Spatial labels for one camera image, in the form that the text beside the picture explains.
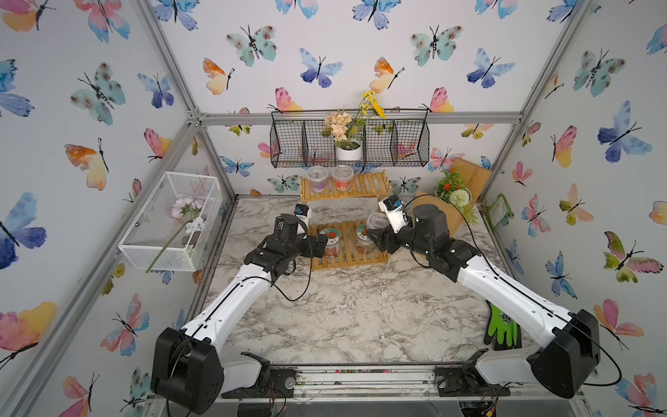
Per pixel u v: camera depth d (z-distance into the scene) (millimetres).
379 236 665
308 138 986
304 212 710
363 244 950
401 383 753
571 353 389
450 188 929
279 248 613
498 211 1118
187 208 745
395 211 634
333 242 931
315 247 719
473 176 1046
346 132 859
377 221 729
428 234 576
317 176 807
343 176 805
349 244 1038
